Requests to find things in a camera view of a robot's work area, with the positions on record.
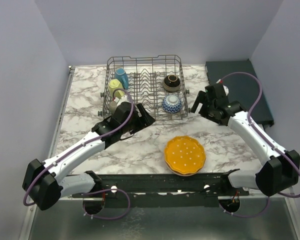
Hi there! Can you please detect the small grey cup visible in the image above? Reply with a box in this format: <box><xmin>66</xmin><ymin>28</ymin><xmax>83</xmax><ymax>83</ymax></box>
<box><xmin>109</xmin><ymin>100</ymin><xmax>118</xmax><ymax>114</ymax></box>

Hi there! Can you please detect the red patterned bowl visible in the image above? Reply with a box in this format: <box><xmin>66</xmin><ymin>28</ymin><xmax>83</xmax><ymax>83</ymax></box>
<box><xmin>162</xmin><ymin>94</ymin><xmax>182</xmax><ymax>114</ymax></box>

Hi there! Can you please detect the yellow green mug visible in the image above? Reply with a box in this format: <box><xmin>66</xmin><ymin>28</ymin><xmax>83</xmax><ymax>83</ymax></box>
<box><xmin>108</xmin><ymin>79</ymin><xmax>125</xmax><ymax>99</ymax></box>

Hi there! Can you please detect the dark brown cream bowl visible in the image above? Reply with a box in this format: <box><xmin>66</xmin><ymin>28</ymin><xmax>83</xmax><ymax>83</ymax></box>
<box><xmin>163</xmin><ymin>74</ymin><xmax>181</xmax><ymax>93</ymax></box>

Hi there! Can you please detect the grey wire dish rack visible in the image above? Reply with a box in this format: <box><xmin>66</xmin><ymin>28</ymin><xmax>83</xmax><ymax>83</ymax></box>
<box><xmin>98</xmin><ymin>54</ymin><xmax>189</xmax><ymax>123</ymax></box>

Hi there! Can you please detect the blue floral mug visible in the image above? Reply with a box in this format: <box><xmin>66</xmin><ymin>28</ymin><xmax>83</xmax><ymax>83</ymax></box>
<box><xmin>114</xmin><ymin>68</ymin><xmax>129</xmax><ymax>90</ymax></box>

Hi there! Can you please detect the orange polka dot plate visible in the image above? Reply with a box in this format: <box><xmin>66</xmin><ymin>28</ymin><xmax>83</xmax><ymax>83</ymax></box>
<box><xmin>163</xmin><ymin>135</ymin><xmax>206</xmax><ymax>174</ymax></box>

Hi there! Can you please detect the brown plate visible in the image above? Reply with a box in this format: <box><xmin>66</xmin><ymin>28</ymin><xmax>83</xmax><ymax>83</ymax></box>
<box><xmin>169</xmin><ymin>167</ymin><xmax>201</xmax><ymax>177</ymax></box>

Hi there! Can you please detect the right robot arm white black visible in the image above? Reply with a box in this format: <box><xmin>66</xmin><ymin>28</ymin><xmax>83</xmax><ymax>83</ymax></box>
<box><xmin>191</xmin><ymin>83</ymin><xmax>300</xmax><ymax>197</ymax></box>

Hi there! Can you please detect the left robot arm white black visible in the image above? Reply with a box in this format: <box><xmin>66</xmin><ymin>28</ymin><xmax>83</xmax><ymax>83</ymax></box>
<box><xmin>22</xmin><ymin>102</ymin><xmax>155</xmax><ymax>211</ymax></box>

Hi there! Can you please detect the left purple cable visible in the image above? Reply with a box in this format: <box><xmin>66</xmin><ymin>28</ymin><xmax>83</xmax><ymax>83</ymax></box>
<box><xmin>23</xmin><ymin>90</ymin><xmax>135</xmax><ymax>221</ymax></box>

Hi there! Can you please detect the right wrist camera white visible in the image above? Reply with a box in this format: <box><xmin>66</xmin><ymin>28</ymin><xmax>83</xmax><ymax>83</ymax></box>
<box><xmin>216</xmin><ymin>79</ymin><xmax>229</xmax><ymax>96</ymax></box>

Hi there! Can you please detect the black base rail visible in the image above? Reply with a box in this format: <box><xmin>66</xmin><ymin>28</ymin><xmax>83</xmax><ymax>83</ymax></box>
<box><xmin>72</xmin><ymin>173</ymin><xmax>249</xmax><ymax>210</ymax></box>

